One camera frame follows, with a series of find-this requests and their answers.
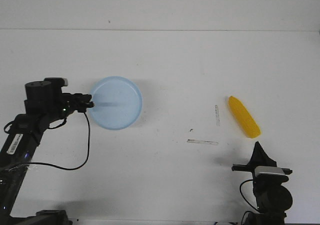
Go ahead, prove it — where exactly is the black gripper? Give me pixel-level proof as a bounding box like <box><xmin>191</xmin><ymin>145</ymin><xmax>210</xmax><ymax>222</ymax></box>
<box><xmin>231</xmin><ymin>141</ymin><xmax>293</xmax><ymax>185</ymax></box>
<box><xmin>58</xmin><ymin>92</ymin><xmax>95</xmax><ymax>117</ymax></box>

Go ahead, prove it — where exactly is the light blue round plate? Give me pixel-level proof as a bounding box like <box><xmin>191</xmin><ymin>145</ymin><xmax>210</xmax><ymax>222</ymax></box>
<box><xmin>89</xmin><ymin>76</ymin><xmax>143</xmax><ymax>131</ymax></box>

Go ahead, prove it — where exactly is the yellow toy corn cob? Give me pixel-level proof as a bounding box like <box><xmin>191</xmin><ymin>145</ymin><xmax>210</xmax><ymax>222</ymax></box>
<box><xmin>228</xmin><ymin>96</ymin><xmax>261</xmax><ymax>139</ymax></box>

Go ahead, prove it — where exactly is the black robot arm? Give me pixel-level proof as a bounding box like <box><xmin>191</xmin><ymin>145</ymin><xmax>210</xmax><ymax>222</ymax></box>
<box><xmin>0</xmin><ymin>77</ymin><xmax>94</xmax><ymax>225</ymax></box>
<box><xmin>231</xmin><ymin>141</ymin><xmax>293</xmax><ymax>225</ymax></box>

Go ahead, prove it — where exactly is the vertical clear tape strip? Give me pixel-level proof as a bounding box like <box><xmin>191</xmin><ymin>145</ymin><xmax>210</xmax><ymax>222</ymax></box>
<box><xmin>214</xmin><ymin>105</ymin><xmax>220</xmax><ymax>127</ymax></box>

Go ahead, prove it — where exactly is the horizontal clear tape strip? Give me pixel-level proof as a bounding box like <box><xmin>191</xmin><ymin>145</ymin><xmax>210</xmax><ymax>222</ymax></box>
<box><xmin>187</xmin><ymin>139</ymin><xmax>219</xmax><ymax>146</ymax></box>

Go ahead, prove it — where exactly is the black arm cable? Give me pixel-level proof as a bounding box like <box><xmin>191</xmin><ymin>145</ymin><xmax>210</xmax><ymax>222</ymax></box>
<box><xmin>29</xmin><ymin>111</ymin><xmax>90</xmax><ymax>171</ymax></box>
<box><xmin>239</xmin><ymin>179</ymin><xmax>260</xmax><ymax>223</ymax></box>

